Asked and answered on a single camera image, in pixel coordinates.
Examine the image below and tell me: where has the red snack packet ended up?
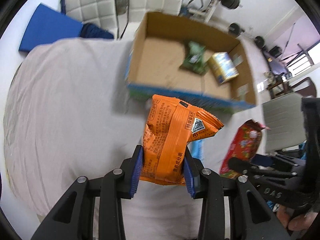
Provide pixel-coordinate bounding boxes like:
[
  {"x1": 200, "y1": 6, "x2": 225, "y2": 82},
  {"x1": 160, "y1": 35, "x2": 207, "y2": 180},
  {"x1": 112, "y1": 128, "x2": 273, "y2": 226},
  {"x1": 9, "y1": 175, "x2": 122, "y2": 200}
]
[{"x1": 219, "y1": 119, "x2": 269, "y2": 179}]

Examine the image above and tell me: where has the blue snack stick packet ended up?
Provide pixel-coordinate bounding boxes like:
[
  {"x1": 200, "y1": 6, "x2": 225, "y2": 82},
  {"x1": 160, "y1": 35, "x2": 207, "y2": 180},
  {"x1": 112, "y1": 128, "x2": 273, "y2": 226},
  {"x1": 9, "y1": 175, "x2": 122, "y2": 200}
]
[{"x1": 188, "y1": 140, "x2": 203, "y2": 161}]

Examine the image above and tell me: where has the orange snack bag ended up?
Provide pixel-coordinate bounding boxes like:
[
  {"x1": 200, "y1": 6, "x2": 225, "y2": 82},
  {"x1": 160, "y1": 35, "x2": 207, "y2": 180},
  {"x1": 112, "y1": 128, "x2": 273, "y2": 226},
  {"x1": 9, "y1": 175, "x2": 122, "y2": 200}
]
[{"x1": 140, "y1": 94, "x2": 224, "y2": 185}]

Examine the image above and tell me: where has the yellow-blue tissue pack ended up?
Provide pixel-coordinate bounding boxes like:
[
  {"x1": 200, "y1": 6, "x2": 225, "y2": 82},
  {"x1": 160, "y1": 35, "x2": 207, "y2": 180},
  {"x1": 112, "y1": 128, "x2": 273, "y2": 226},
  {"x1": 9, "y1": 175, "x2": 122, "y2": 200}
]
[{"x1": 206, "y1": 52, "x2": 239, "y2": 84}]

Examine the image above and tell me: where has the green wipes packet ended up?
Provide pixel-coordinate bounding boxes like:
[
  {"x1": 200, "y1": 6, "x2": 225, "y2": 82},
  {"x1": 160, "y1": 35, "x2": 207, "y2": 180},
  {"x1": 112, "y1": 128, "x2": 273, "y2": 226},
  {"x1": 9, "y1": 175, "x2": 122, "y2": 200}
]
[{"x1": 180, "y1": 41, "x2": 208, "y2": 76}]

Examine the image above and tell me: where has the person's hand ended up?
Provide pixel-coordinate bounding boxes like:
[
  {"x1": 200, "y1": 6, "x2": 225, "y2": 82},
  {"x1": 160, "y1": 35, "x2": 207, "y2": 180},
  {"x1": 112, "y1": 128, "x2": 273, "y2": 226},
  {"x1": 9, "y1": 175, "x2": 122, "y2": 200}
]
[{"x1": 277, "y1": 205, "x2": 318, "y2": 231}]

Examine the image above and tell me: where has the grey plastic chair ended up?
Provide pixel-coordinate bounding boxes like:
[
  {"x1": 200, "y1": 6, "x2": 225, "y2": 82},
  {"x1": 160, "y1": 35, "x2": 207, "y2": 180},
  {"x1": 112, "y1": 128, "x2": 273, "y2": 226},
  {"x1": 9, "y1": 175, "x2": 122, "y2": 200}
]
[{"x1": 262, "y1": 93, "x2": 306, "y2": 152}]

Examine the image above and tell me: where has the dark wooden chair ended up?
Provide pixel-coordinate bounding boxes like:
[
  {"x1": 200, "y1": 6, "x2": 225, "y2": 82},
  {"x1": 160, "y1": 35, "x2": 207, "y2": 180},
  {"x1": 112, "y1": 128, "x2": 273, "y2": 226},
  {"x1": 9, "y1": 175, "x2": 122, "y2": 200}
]
[{"x1": 267, "y1": 77, "x2": 317, "y2": 99}]

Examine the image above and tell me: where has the black treadmill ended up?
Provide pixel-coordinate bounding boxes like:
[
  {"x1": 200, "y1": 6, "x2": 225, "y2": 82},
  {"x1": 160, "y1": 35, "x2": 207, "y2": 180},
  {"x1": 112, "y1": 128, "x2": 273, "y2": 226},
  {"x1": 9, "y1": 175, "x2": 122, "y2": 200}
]
[{"x1": 263, "y1": 46, "x2": 289, "y2": 76}]

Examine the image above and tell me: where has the grey wrinkled table cloth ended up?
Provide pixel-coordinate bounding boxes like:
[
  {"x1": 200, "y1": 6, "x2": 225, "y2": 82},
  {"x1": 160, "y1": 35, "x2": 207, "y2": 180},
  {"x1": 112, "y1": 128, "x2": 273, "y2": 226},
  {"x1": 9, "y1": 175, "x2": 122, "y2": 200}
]
[{"x1": 3, "y1": 38, "x2": 264, "y2": 239}]

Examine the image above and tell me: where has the small barbell on floor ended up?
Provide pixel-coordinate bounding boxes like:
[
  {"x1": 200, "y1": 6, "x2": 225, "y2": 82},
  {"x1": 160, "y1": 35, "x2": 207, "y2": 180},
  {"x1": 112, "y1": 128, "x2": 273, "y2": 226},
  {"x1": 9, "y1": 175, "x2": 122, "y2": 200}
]
[{"x1": 228, "y1": 23, "x2": 265, "y2": 49}]

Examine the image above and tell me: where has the open cardboard box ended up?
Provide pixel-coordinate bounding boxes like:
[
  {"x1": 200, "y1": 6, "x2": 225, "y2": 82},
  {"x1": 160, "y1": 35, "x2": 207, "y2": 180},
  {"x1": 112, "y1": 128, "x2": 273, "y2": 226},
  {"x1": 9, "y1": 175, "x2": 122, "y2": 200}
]
[{"x1": 125, "y1": 12, "x2": 258, "y2": 113}]

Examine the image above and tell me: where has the white weight bench rack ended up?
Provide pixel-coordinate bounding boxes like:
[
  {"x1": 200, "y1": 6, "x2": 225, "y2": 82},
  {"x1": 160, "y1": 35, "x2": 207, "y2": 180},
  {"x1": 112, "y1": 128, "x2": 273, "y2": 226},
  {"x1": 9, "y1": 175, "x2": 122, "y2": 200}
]
[{"x1": 182, "y1": 0, "x2": 234, "y2": 23}]

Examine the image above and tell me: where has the dark blue garment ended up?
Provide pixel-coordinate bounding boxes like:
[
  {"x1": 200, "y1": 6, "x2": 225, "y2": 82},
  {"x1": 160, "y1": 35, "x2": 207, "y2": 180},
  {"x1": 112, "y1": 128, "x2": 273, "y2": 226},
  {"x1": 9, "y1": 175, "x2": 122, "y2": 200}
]
[{"x1": 79, "y1": 23, "x2": 114, "y2": 40}]

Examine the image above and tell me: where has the blue foam cushion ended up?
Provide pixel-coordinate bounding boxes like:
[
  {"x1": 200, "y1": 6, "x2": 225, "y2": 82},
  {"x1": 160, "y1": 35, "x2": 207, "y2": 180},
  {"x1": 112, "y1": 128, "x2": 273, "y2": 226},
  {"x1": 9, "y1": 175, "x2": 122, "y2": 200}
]
[{"x1": 18, "y1": 4, "x2": 83, "y2": 53}]

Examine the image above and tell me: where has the white padded chair left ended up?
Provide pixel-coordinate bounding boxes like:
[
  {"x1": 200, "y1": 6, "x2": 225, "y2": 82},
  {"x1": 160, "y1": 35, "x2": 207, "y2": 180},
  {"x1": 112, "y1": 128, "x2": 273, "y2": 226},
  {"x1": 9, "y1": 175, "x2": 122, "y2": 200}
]
[{"x1": 60, "y1": 0, "x2": 119, "y2": 39}]

